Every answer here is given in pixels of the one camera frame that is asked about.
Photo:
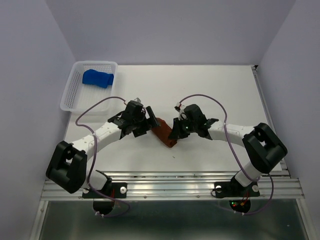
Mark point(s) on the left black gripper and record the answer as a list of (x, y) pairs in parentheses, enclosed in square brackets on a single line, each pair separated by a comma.
[(146, 127)]

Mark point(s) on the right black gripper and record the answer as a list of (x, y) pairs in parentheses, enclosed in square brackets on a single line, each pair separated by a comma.
[(177, 133)]

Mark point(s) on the brown towel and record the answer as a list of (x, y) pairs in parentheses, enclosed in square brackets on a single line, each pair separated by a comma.
[(163, 132)]

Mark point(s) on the blue towel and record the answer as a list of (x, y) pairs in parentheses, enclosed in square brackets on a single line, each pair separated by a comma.
[(96, 78)]

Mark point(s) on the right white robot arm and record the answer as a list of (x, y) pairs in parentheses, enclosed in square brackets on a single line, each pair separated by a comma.
[(264, 149)]

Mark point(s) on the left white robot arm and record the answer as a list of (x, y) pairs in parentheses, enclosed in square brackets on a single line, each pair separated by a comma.
[(68, 165)]

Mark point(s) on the white plastic basket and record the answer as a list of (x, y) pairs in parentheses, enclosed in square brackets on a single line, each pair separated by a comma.
[(77, 96)]

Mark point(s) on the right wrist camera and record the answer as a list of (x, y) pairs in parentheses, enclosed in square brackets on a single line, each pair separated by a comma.
[(180, 108)]

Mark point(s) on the aluminium rail frame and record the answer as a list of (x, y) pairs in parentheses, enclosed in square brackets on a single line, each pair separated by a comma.
[(171, 200)]

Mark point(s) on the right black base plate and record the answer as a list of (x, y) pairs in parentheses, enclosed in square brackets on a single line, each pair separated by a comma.
[(228, 189)]

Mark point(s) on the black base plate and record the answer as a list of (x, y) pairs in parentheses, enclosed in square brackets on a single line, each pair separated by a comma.
[(116, 190), (228, 189)]

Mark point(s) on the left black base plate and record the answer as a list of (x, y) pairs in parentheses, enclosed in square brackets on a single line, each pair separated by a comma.
[(116, 190)]

